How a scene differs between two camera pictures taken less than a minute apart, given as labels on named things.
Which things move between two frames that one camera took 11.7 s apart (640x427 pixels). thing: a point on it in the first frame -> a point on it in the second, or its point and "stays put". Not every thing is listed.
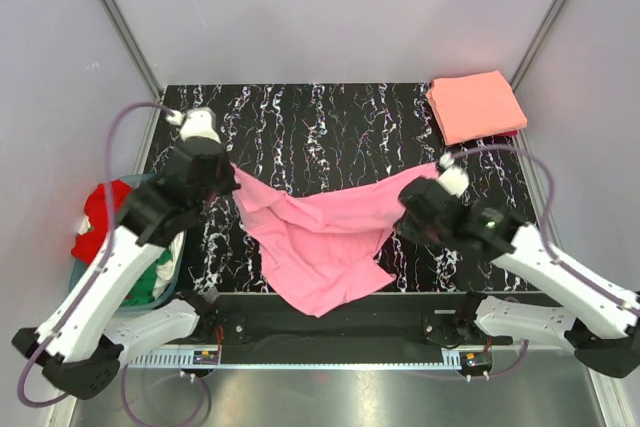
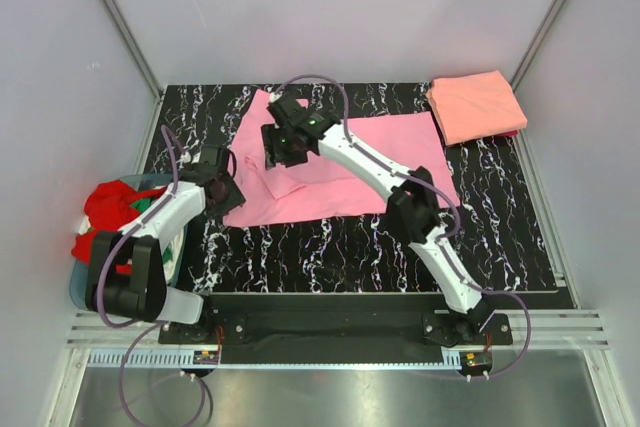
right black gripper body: [409, 227] -> [285, 151]
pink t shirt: [321, 252] -> [327, 183]
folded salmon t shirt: [476, 105] stays put
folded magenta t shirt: [506, 134] stays put
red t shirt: [87, 245] stays put
